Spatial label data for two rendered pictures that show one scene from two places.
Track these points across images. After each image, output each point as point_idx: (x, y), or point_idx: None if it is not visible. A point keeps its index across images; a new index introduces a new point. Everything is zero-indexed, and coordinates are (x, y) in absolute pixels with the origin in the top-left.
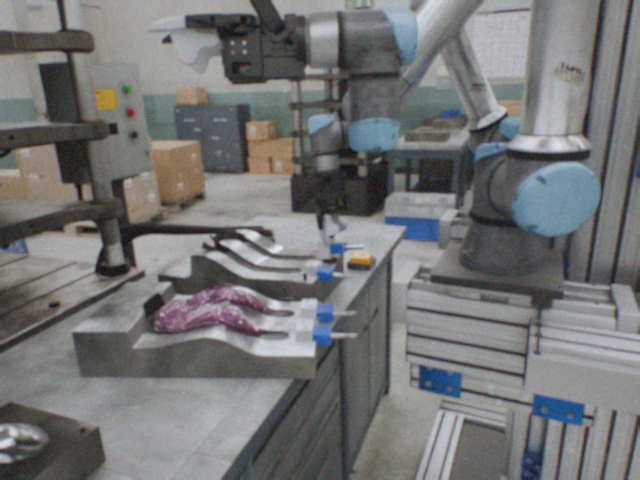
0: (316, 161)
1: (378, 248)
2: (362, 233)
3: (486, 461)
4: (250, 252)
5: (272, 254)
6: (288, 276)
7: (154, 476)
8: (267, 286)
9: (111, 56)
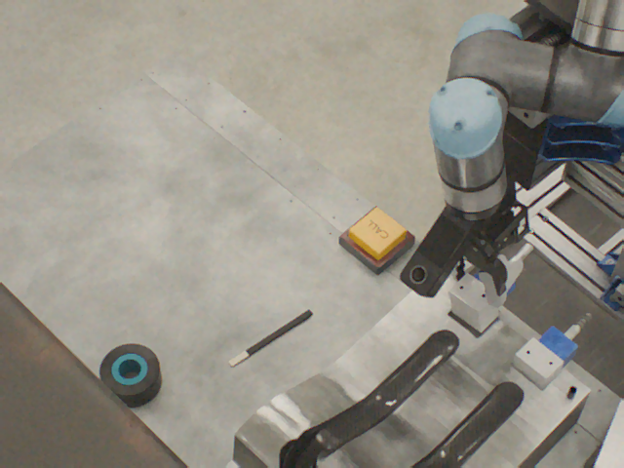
0: (488, 194)
1: (290, 169)
2: (164, 147)
3: (546, 314)
4: (377, 446)
5: (368, 401)
6: (537, 417)
7: None
8: (522, 467)
9: None
